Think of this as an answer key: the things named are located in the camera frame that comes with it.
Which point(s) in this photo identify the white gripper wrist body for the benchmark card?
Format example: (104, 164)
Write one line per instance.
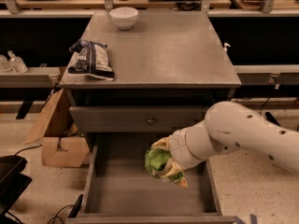
(178, 148)

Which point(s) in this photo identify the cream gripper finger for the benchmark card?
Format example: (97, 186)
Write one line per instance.
(163, 143)
(171, 171)

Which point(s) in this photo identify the green rice chip bag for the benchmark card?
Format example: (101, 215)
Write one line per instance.
(155, 160)

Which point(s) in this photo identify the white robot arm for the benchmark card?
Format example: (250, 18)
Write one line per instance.
(227, 127)

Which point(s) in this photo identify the open grey middle drawer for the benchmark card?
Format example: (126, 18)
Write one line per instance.
(119, 189)

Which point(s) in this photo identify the grey drawer cabinet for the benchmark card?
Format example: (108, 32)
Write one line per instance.
(168, 58)

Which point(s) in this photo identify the closed grey top drawer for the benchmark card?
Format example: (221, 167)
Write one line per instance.
(135, 119)

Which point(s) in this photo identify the dark blue chip bag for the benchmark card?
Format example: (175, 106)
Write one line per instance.
(92, 60)

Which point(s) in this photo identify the brown cardboard box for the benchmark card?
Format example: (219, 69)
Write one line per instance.
(56, 131)

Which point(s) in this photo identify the white pump dispenser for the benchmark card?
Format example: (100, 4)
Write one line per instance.
(226, 46)

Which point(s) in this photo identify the white ceramic bowl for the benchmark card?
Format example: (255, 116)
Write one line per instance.
(124, 17)

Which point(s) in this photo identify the black tray stack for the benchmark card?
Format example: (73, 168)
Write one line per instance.
(12, 184)

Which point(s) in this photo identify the clear plastic bottle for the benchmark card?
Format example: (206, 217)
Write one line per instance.
(4, 63)
(16, 63)

